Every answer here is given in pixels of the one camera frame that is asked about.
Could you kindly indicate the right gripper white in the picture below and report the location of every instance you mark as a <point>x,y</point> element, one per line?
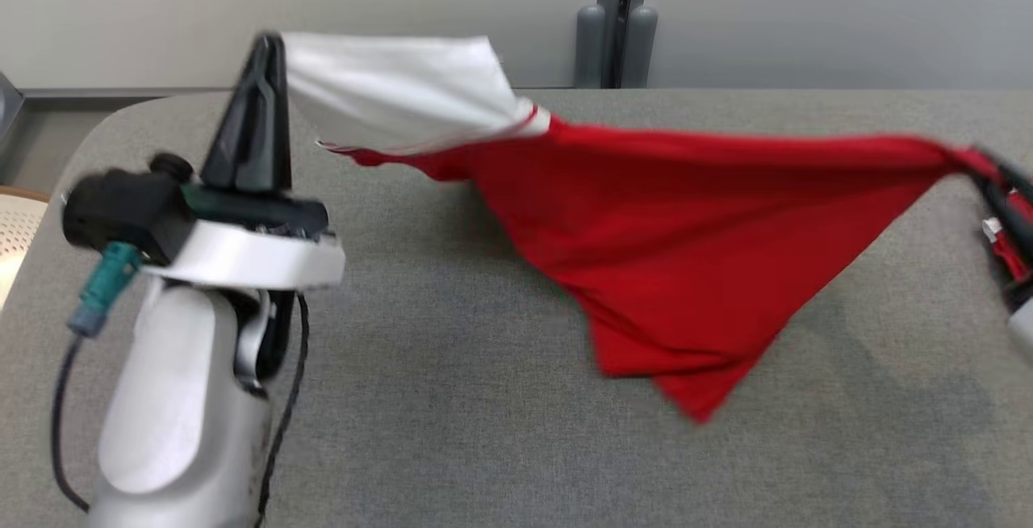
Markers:
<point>1023,318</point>

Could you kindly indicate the partition panel base rail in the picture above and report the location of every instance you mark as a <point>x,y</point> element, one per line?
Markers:
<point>121,94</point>

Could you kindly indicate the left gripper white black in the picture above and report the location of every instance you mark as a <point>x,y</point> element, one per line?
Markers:
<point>242,257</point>

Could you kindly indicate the red shirt with white sleeves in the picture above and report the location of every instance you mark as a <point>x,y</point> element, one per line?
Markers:
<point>686,229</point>

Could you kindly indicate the grey partition post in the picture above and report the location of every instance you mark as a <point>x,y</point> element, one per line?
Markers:
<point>617,27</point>

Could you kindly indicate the grey metal table leg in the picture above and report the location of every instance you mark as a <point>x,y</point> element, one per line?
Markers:
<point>8,108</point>

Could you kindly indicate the cream perforated laundry basket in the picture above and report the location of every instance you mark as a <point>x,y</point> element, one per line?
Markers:
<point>18,237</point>

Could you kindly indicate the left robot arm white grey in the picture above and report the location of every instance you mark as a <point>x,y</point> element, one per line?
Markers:
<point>177,415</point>

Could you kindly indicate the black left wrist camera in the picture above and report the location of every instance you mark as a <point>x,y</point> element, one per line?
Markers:
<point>121,205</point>

